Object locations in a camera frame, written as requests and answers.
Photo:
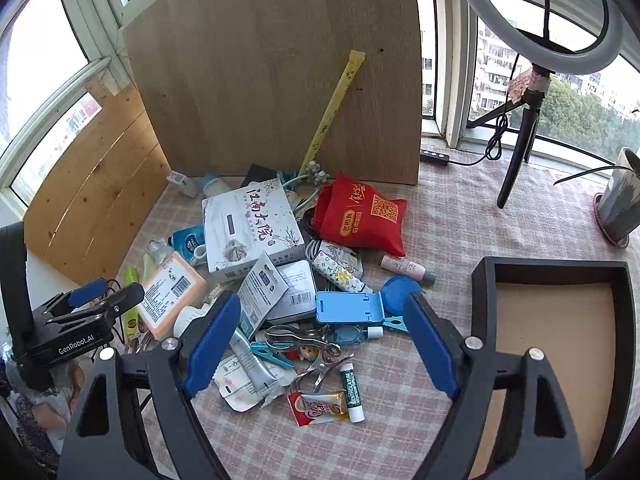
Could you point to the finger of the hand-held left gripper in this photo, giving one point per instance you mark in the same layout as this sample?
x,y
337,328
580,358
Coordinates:
x,y
125,298
87,292

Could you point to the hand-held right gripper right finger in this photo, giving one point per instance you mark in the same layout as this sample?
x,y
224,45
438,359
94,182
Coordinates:
x,y
431,350

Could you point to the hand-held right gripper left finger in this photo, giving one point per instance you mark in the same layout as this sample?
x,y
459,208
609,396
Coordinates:
x,y
210,345

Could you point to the checkered cloth desktop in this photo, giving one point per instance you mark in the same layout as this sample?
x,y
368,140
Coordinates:
x,y
415,375

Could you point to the person's left hand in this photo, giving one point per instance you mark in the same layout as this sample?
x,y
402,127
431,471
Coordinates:
x,y
47,412

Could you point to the teal plastic clip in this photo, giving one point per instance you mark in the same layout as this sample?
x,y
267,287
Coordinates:
x,y
395,324

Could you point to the orange flat box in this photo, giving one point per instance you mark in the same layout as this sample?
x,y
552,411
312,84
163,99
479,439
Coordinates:
x,y
170,295

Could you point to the white and pink sachet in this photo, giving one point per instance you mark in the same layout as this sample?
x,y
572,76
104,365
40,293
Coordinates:
x,y
232,385

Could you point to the white hand cream tube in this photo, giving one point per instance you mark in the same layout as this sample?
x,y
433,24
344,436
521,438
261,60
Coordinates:
x,y
252,370

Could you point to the clear plastic wrapper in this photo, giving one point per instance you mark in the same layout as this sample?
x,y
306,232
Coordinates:
x,y
157,251

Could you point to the tiny white bottle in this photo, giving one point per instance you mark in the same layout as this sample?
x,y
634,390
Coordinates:
x,y
376,332

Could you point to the teal clothes peg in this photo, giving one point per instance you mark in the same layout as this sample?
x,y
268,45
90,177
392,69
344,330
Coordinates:
x,y
270,354

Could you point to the blue round compact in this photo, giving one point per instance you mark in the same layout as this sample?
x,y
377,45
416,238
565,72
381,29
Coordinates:
x,y
397,294

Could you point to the white and blue medicine box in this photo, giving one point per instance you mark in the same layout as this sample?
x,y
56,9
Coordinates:
x,y
262,290

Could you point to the blue wet wipe packet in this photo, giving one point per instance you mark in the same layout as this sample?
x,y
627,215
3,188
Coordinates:
x,y
187,242

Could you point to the metal hole punch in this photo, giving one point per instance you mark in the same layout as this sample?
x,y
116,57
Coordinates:
x,y
295,335

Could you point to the pink cosmetic tube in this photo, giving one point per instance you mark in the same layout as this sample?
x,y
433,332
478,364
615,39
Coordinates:
x,y
405,267

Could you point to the green lip balm stick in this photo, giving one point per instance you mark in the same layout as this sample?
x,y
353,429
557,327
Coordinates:
x,y
351,391

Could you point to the blue phone stand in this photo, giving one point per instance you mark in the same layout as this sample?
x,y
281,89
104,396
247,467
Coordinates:
x,y
347,306

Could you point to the grey metal tin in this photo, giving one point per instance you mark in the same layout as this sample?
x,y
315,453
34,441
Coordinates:
x,y
295,290

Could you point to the metal spring clip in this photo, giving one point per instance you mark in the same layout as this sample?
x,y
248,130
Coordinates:
x,y
320,372

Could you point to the knotty pine wooden board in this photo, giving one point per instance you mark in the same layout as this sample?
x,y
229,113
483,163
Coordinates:
x,y
100,175

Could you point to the black tray with wooden bottom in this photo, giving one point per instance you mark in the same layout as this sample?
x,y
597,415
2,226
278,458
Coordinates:
x,y
550,350

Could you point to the floral patterned case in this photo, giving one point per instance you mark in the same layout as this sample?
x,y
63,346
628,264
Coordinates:
x,y
340,270

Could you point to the white floral tissue box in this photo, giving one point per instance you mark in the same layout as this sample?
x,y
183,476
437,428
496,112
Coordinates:
x,y
250,230

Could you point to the red coffee sachet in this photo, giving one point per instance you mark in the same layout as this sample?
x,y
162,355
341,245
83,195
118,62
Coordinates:
x,y
317,407

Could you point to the small white box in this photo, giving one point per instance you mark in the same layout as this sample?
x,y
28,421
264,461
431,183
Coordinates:
x,y
181,182

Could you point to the white bottle with blue cap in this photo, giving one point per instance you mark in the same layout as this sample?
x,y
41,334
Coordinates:
x,y
214,185

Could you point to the red fabric pouch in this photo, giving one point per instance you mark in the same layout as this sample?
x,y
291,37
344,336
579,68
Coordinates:
x,y
362,215

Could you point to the black flat item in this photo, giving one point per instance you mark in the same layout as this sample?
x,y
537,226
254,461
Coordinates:
x,y
256,174

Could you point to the grey bead bunch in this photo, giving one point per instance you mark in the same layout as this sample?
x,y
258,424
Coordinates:
x,y
317,172

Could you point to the pink pot saucer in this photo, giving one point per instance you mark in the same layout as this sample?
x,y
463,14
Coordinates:
x,y
600,220

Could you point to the black tripod stand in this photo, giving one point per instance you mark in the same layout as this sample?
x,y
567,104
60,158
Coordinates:
x,y
522,145

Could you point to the grey plant pot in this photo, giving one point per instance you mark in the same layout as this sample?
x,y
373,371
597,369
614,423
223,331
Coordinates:
x,y
620,195

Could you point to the long yellow paper sleeve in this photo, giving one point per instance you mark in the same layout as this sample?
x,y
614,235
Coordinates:
x,y
332,105

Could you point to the large light wooden board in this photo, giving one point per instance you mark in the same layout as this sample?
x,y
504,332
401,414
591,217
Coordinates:
x,y
260,70

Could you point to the white window frame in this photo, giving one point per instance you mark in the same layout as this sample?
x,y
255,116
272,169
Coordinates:
x,y
452,60

